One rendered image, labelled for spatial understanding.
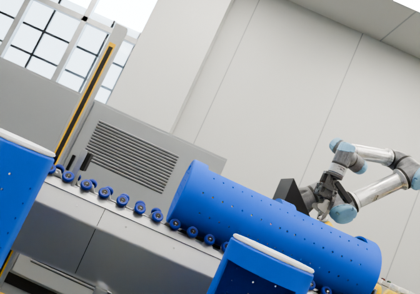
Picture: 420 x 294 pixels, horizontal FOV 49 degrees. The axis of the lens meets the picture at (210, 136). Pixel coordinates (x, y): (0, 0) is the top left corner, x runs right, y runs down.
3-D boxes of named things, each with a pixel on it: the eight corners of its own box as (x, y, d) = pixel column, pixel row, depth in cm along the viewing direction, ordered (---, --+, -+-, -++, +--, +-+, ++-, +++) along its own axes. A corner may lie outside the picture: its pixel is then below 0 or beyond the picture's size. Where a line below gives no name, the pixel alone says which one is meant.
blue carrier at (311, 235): (164, 216, 206) (191, 157, 207) (336, 293, 214) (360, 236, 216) (165, 227, 177) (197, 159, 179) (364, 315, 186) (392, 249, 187)
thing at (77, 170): (69, 183, 191) (85, 149, 193) (77, 187, 191) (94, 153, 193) (65, 184, 181) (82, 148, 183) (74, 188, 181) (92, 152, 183)
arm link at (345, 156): (360, 149, 209) (350, 141, 204) (351, 171, 208) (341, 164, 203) (347, 146, 216) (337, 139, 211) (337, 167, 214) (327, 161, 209)
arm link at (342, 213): (321, 211, 236) (412, 168, 243) (337, 231, 224) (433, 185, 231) (318, 194, 229) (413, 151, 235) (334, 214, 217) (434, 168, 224)
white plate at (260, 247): (226, 228, 160) (225, 231, 160) (245, 240, 133) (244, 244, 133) (296, 259, 163) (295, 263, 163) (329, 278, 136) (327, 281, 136)
